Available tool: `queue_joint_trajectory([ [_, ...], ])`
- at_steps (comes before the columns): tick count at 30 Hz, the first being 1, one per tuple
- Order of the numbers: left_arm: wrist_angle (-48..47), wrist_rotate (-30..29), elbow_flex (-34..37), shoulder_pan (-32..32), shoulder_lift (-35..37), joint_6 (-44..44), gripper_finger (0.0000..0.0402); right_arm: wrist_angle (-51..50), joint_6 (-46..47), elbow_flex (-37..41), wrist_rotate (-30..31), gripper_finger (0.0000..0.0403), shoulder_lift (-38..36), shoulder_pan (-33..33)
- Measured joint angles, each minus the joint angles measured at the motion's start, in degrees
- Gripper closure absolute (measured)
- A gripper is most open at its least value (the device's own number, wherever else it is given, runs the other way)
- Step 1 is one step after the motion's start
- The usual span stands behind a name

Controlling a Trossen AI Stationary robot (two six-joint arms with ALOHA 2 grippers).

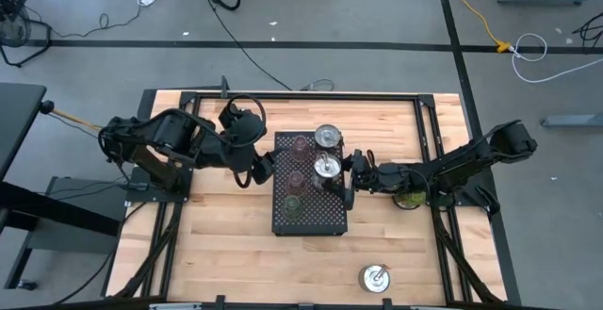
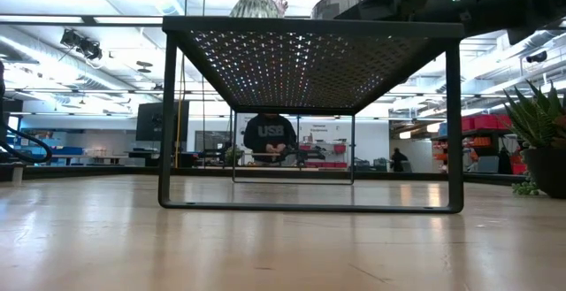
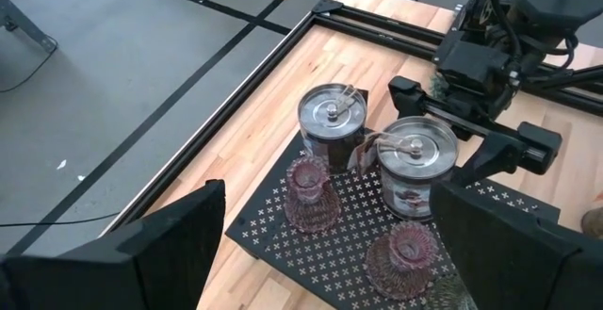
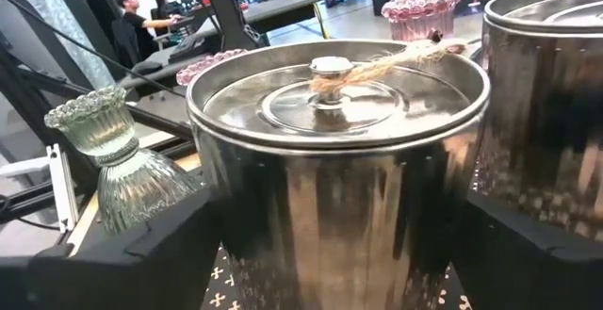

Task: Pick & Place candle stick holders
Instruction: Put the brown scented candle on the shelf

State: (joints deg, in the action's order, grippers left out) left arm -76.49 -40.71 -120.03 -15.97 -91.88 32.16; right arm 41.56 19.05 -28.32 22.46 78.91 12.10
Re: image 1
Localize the grey looped floor cable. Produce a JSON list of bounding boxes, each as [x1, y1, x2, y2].
[[299, 78, 336, 92]]

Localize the yellow extension cord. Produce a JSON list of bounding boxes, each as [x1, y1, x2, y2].
[[456, 0, 513, 55]]

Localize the succulent plant in black pot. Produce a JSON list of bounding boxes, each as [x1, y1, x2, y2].
[[393, 189, 428, 211]]

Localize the black cable bundle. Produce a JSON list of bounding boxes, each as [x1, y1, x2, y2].
[[572, 10, 603, 50]]

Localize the grey floor bar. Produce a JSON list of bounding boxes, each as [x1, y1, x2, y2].
[[540, 113, 603, 128]]

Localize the thin black floor cable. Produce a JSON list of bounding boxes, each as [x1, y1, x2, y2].
[[49, 3, 143, 39]]

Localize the silver lid jar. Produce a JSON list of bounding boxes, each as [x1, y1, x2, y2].
[[312, 151, 343, 191], [314, 123, 343, 150]]

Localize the pink ribbed glass candlestick holder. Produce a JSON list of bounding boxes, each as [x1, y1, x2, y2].
[[289, 134, 313, 162], [285, 170, 310, 196]]

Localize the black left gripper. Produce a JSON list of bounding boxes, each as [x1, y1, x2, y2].
[[252, 146, 289, 185]]

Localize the black perforated metal shelf riser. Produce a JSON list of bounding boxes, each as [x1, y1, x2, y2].
[[271, 130, 349, 237]]

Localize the silver lid top jar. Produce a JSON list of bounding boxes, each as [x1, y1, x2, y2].
[[314, 123, 343, 150]]

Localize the white floor cable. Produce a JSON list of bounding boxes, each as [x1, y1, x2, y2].
[[511, 32, 603, 85]]

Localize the orange cable with black knob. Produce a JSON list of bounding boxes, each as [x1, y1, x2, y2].
[[38, 100, 104, 133]]

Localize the black aluminium table frame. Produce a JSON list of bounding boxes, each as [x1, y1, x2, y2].
[[102, 76, 523, 310]]

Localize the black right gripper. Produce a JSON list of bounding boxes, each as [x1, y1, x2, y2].
[[333, 148, 381, 211]]

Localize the greenish ribbed glass candlestick holder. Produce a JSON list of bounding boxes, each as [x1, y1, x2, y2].
[[282, 194, 305, 220]]

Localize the black side table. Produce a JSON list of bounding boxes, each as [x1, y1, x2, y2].
[[0, 82, 129, 292]]

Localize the long black floor cable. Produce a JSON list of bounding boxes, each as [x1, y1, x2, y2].
[[193, 0, 294, 92]]

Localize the black floor fan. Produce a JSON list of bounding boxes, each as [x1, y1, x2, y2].
[[0, 0, 53, 69]]

